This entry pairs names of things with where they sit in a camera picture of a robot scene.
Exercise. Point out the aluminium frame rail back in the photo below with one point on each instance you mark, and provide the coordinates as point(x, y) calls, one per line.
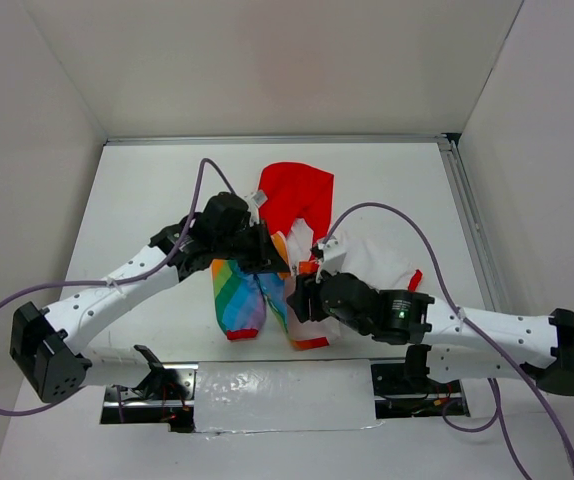
point(272, 139)

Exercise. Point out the white taped cover board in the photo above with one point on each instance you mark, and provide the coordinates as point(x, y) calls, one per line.
point(294, 396)

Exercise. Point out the aluminium frame rail right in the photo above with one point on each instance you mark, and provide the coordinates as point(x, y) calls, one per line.
point(471, 223)

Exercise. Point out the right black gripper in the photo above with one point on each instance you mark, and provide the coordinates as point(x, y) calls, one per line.
point(306, 287)

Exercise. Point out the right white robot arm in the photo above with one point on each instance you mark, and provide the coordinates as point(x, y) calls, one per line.
point(443, 344)

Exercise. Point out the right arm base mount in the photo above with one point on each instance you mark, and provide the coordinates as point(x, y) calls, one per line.
point(398, 397)

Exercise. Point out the rainbow red white jacket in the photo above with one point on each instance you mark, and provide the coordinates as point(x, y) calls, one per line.
point(296, 202)

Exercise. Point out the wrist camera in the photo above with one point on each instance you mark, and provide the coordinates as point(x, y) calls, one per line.
point(255, 200)
point(330, 255)

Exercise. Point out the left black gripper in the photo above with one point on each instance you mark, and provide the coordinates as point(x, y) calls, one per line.
point(266, 253)

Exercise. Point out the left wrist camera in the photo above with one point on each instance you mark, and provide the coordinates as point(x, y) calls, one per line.
point(255, 200)

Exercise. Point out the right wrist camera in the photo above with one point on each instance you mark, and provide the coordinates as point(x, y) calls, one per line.
point(330, 255)

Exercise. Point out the aluminium frame rail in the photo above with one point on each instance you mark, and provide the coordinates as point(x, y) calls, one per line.
point(272, 139)
point(471, 223)

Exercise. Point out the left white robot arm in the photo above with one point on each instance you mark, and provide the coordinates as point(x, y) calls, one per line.
point(47, 343)

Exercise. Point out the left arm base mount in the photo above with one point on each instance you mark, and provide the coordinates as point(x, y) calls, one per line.
point(165, 398)

